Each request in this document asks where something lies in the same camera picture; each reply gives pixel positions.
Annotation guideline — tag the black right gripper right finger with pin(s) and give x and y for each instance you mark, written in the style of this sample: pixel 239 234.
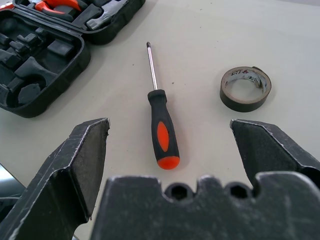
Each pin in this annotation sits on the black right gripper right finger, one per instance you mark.
pixel 265 152

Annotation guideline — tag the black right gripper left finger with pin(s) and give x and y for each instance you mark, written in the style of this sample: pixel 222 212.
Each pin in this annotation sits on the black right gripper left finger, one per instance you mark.
pixel 50 200

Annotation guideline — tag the black tool kit case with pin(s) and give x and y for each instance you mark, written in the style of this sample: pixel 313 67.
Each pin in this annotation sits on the black tool kit case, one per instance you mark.
pixel 75 50

